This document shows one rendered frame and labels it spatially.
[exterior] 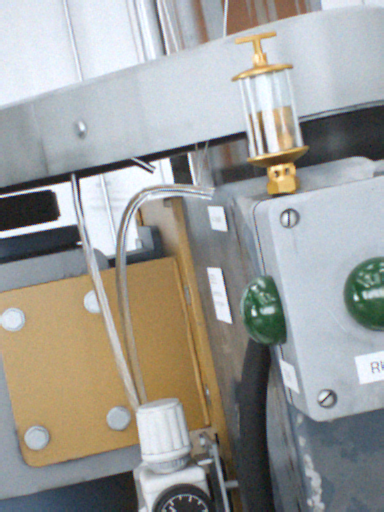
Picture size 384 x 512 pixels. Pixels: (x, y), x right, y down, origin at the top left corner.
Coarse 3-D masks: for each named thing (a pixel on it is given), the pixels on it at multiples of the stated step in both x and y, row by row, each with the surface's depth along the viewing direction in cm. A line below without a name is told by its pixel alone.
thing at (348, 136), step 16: (368, 112) 70; (304, 128) 71; (320, 128) 70; (336, 128) 70; (352, 128) 70; (368, 128) 70; (304, 144) 70; (320, 144) 70; (336, 144) 70; (352, 144) 70; (368, 144) 70; (304, 160) 71; (320, 160) 70; (256, 176) 74
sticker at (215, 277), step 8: (208, 272) 75; (216, 272) 71; (216, 280) 72; (216, 288) 73; (224, 288) 70; (216, 296) 73; (224, 296) 70; (216, 304) 74; (224, 304) 71; (216, 312) 75; (224, 312) 72; (224, 320) 72
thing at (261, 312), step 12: (264, 276) 55; (252, 288) 55; (264, 288) 55; (276, 288) 55; (240, 300) 55; (252, 300) 55; (264, 300) 54; (276, 300) 54; (240, 312) 55; (252, 312) 55; (264, 312) 54; (276, 312) 54; (252, 324) 55; (264, 324) 54; (276, 324) 54; (252, 336) 55; (264, 336) 55; (276, 336) 55
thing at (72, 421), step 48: (0, 288) 95; (48, 288) 95; (144, 288) 96; (0, 336) 94; (48, 336) 95; (96, 336) 95; (144, 336) 96; (192, 336) 96; (0, 384) 95; (48, 384) 95; (96, 384) 95; (144, 384) 96; (192, 384) 96; (0, 432) 96; (48, 432) 95; (96, 432) 95; (0, 480) 96; (48, 480) 96
